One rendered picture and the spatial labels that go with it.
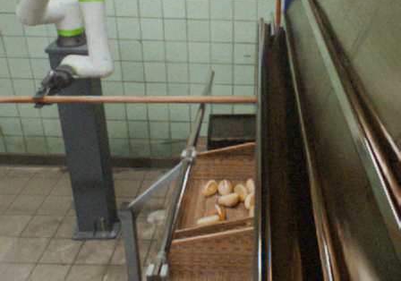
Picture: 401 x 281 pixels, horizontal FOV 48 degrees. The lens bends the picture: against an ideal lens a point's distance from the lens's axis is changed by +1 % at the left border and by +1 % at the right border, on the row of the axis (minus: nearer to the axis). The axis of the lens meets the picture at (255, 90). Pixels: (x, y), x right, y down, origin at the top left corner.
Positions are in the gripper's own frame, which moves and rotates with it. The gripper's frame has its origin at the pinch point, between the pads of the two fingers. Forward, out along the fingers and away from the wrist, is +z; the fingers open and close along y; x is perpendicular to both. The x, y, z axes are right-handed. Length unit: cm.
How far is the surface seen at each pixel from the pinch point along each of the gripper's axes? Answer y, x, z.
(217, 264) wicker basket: 54, -72, 31
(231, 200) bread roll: 54, -75, -8
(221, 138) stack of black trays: 39, -68, -38
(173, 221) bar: 0, -64, 68
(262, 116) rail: -27, -86, 61
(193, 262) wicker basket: 53, -62, 31
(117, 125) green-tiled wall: 82, 13, -125
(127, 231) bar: 32, -41, 38
